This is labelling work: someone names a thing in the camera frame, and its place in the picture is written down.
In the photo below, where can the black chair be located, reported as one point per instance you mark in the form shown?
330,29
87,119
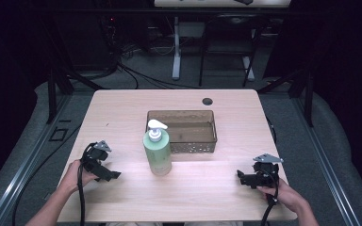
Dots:
229,34

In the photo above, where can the green pump bottle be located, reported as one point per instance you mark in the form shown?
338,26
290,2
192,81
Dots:
157,150

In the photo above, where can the brown transparent basket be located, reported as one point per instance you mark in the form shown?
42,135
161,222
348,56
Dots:
188,133

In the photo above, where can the grey floor rail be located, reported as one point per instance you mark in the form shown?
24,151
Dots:
326,163
22,169

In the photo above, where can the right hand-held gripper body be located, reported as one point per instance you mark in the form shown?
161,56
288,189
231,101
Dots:
265,172

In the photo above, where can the person's right hand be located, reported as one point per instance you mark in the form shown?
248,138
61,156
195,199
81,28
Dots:
284,196

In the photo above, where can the white desk leg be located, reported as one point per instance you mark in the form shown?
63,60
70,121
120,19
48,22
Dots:
248,67
176,50

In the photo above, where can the dark round table grommet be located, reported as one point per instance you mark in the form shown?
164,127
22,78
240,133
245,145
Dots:
207,101

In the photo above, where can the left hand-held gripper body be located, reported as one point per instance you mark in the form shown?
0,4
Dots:
94,157

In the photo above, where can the black metal stand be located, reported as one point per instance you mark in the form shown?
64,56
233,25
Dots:
301,88
55,88

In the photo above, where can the person's left hand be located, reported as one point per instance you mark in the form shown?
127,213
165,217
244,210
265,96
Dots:
75,175

